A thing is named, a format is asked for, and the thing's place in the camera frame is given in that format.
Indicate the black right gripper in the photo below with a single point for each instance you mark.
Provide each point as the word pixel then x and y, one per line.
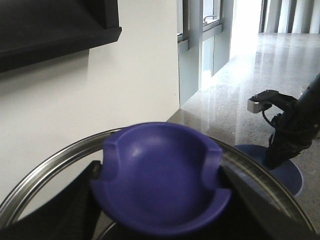
pixel 295 128

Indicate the glass lid with blue knob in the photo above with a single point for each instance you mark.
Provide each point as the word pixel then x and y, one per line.
pixel 159 181

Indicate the grey framed window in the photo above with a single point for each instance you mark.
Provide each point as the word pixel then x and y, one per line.
pixel 204 29

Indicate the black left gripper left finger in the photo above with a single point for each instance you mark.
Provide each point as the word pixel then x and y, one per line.
pixel 70 215

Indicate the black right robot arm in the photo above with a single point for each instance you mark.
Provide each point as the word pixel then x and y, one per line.
pixel 295 128

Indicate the black range hood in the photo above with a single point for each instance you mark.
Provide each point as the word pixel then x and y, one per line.
pixel 33 31

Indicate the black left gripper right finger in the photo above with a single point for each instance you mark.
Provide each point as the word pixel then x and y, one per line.
pixel 278 225

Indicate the light blue plastic bowl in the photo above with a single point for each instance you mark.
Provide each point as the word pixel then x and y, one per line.
pixel 287 173

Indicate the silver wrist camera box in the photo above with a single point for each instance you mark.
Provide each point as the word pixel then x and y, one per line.
pixel 257 106

